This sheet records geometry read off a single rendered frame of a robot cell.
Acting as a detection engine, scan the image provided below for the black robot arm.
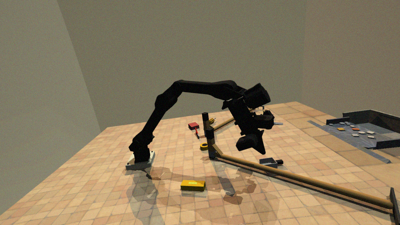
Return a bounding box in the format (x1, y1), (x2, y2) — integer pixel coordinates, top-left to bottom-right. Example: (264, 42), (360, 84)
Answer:
(129, 80), (275, 163)

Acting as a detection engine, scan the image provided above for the yellow ring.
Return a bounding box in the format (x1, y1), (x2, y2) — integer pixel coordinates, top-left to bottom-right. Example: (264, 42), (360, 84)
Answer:
(200, 142), (208, 150)

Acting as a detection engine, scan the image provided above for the orange-yellow rectangular block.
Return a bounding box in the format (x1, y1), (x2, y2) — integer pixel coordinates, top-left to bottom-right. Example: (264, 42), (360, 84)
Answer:
(180, 180), (206, 191)

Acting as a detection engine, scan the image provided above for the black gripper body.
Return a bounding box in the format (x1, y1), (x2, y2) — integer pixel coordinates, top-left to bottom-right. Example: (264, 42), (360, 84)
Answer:
(234, 111), (260, 151)

